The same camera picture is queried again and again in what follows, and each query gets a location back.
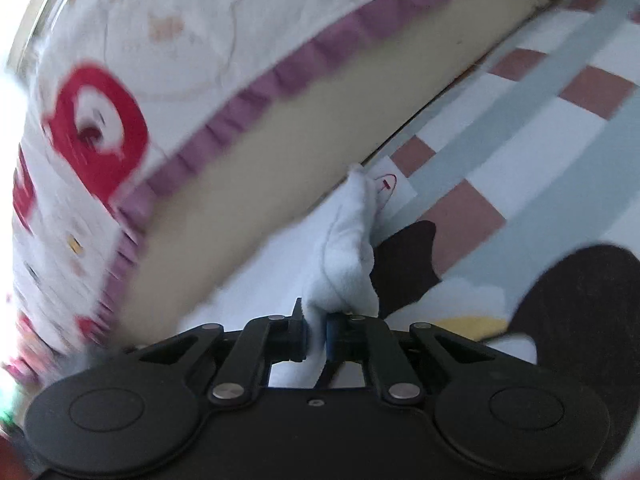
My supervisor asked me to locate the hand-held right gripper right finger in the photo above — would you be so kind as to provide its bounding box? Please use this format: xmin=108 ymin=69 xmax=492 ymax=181
xmin=326 ymin=315 xmax=493 ymax=406

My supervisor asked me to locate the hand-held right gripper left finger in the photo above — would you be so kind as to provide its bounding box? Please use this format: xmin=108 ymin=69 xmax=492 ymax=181
xmin=137 ymin=297 xmax=307 ymax=406

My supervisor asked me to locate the white shirt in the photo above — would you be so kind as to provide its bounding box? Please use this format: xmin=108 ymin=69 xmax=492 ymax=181
xmin=180 ymin=162 xmax=386 ymax=391

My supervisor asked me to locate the beige mattress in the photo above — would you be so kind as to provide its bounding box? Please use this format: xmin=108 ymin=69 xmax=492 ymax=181
xmin=117 ymin=0 xmax=551 ymax=346

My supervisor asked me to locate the checkered cartoon mat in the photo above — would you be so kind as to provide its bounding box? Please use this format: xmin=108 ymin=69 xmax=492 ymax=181
xmin=360 ymin=0 xmax=640 ymax=480

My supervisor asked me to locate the printed white quilt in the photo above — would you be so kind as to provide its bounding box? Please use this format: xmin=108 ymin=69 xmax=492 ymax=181
xmin=0 ymin=0 xmax=551 ymax=386

